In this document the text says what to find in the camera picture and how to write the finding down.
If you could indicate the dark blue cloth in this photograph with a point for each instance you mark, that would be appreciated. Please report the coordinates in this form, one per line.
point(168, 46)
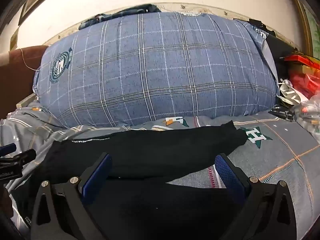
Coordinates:
point(120, 13)

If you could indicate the clear plastic bag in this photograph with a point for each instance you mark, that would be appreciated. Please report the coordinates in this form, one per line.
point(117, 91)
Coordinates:
point(308, 117)

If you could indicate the wooden door frame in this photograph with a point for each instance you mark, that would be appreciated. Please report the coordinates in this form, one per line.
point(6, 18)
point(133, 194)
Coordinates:
point(306, 22)

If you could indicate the black packet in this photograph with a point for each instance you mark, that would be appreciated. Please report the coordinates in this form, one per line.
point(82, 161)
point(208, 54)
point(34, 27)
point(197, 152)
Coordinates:
point(280, 111)

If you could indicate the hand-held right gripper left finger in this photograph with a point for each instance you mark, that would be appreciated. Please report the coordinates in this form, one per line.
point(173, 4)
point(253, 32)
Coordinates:
point(97, 181)

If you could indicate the brown headboard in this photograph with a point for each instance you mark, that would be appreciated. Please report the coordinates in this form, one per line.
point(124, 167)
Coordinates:
point(15, 80)

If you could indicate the grey patterned bedsheet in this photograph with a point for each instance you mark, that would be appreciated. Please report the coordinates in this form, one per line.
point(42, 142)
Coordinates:
point(275, 155)

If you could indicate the black bag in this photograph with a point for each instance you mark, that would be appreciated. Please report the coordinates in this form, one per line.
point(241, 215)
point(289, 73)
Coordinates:
point(280, 55)

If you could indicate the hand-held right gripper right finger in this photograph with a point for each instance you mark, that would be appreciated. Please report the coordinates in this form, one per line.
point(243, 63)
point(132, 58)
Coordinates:
point(228, 177)

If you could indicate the black pants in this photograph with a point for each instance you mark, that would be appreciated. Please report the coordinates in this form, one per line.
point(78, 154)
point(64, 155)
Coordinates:
point(150, 150)

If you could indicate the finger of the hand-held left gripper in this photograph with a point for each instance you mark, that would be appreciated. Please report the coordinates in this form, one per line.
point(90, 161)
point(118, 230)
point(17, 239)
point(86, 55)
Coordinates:
point(7, 149)
point(23, 157)

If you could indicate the blue plaid quilt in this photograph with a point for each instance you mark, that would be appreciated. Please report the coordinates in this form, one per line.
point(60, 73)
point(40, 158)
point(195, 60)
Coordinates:
point(150, 67)

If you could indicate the stack of red packets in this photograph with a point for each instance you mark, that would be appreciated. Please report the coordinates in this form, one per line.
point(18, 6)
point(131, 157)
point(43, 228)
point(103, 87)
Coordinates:
point(306, 77)

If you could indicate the framed wall picture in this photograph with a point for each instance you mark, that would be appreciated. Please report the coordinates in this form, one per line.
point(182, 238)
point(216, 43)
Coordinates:
point(25, 13)

